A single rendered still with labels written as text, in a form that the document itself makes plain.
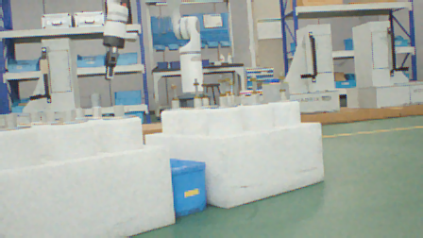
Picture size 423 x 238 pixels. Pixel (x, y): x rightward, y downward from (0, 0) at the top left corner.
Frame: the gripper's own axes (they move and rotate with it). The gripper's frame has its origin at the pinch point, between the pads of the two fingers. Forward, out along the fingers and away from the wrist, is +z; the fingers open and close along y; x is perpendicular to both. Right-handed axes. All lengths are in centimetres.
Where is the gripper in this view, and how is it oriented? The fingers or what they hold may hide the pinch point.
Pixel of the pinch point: (109, 77)
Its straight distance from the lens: 158.4
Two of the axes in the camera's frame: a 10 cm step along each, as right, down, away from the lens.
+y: 3.2, 0.3, -9.5
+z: -1.3, 9.9, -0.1
